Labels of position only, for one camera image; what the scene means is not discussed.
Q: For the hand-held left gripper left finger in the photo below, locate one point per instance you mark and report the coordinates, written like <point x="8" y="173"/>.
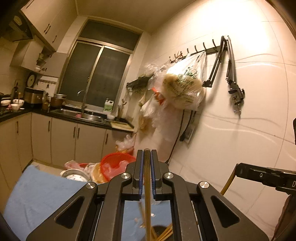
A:
<point x="140" y="171"/>

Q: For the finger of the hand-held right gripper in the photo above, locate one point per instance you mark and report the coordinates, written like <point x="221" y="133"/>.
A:
<point x="259" y="173"/>

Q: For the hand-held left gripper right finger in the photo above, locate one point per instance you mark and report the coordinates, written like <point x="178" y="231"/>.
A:
<point x="153" y="171"/>

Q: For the single wooden chopstick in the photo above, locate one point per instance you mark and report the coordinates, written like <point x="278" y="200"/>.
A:
<point x="227" y="183"/>
<point x="147" y="185"/>

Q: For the dark round cup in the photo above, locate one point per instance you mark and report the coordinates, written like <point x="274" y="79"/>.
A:
<point x="159" y="228"/>

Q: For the person's right forearm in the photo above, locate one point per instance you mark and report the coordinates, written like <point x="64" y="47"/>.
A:
<point x="286" y="215"/>

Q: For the red plastic basket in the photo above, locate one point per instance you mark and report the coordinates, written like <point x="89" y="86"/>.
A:
<point x="115" y="162"/>

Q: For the crumpled white plastic bag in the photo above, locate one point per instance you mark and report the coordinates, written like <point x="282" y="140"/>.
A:
<point x="126" y="144"/>

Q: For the wooden cutting board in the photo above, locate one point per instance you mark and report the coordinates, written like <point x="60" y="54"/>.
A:
<point x="121" y="125"/>

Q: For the hanging clear plastic bags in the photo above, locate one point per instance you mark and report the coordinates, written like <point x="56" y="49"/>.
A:
<point x="159" y="120"/>

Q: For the sink side utensil holder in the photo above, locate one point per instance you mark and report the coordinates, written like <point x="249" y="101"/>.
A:
<point x="120" y="113"/>

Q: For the white round dish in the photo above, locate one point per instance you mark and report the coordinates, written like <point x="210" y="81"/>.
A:
<point x="74" y="176"/>

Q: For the pink plastic bag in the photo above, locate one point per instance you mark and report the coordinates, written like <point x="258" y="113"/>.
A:
<point x="74" y="165"/>

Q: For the white detergent bottle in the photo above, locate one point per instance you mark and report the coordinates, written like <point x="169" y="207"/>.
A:
<point x="108" y="106"/>

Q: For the steel kitchen sink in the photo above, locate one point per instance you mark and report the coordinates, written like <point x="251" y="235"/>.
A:
<point x="87" y="117"/>

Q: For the beige lower cabinets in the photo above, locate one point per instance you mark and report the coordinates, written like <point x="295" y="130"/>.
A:
<point x="64" y="143"/>

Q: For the beige cabinets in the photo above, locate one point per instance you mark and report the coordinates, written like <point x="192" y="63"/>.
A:
<point x="46" y="16"/>
<point x="64" y="143"/>

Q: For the metal sink faucet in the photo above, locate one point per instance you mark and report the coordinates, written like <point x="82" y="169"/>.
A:
<point x="83" y="106"/>

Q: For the large plastic bag of noodles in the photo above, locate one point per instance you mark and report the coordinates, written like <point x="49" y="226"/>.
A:
<point x="182" y="88"/>

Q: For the copper cooking pot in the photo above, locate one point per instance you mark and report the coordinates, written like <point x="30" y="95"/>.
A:
<point x="56" y="102"/>

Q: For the blue terry towel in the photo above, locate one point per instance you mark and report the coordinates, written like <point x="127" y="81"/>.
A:
<point x="34" y="197"/>

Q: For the kitchen window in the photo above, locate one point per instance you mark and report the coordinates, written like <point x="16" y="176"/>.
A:
<point x="92" y="69"/>

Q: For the brown bottle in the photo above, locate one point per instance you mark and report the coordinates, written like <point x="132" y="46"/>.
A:
<point x="45" y="104"/>

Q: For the silver rice cooker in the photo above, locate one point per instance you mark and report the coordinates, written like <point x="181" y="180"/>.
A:
<point x="33" y="97"/>

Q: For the black kitchen countertop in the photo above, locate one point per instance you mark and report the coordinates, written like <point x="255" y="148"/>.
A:
<point x="23" y="113"/>

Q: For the white bowls with spoons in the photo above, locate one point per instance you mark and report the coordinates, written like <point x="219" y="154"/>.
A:
<point x="16" y="107"/>

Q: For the round kitchen scale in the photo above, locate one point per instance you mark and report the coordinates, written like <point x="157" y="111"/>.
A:
<point x="31" y="79"/>

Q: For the beige upper cabinets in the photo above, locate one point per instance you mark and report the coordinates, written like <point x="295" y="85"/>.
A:
<point x="46" y="16"/>

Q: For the metal range hood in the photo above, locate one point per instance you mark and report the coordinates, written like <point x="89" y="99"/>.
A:
<point x="20" y="30"/>

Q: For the wall power outlet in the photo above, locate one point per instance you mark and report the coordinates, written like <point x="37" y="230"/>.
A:
<point x="188" y="135"/>

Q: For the black wall shelf rack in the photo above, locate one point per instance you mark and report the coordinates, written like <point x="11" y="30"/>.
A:
<point x="138" y="82"/>

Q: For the black wall hook rail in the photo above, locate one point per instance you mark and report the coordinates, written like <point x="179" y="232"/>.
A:
<point x="209" y="51"/>

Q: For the open wall cabinet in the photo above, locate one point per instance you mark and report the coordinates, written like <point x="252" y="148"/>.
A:
<point x="25" y="55"/>

